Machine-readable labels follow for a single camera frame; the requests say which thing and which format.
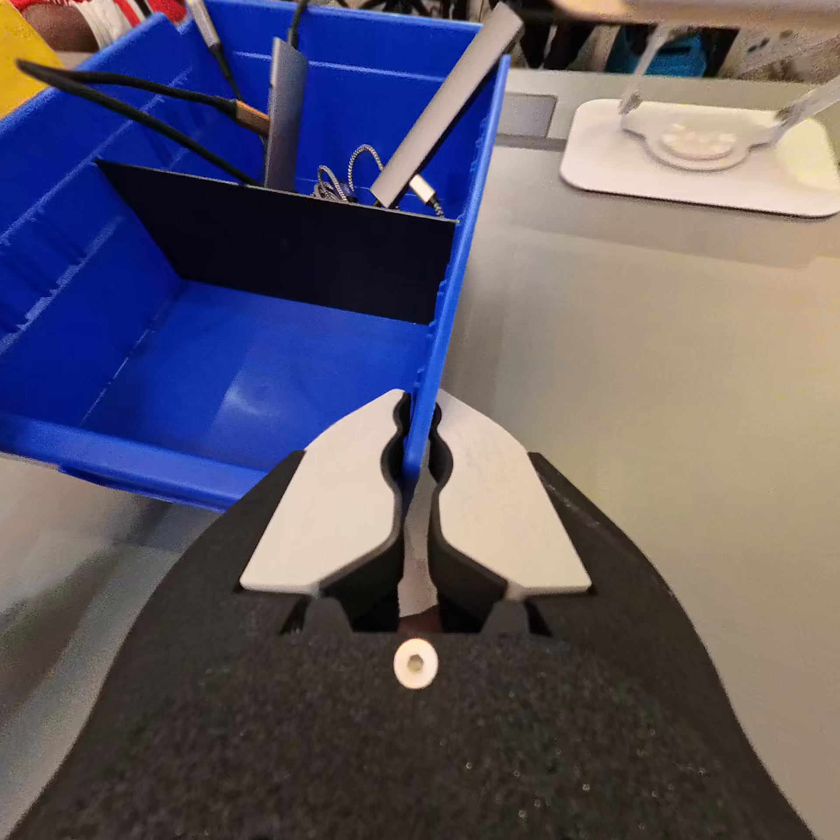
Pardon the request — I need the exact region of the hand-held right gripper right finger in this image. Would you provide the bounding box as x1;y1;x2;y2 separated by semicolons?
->
428;390;593;603

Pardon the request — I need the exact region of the black cable with gold plug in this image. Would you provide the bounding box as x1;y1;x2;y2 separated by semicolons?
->
16;0;271;186

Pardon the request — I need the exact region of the dark desk cable flap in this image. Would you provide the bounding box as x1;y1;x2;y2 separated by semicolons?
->
497;92;559;140

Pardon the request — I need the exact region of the yellow storage bin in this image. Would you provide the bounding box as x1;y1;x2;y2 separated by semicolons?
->
0;5;64;120

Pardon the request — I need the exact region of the black bin divider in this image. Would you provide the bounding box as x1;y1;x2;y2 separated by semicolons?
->
97;159;458;327

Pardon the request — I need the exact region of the book stand with black board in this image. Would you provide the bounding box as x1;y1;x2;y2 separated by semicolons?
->
551;0;840;219

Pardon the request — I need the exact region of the blue storage bin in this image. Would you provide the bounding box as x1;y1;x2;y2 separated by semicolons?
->
0;0;511;514

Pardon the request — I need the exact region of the grey desk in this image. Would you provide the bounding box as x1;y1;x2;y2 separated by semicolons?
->
0;66;840;840

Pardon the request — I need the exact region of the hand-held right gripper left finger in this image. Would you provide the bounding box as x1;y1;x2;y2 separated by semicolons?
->
239;388;411;598

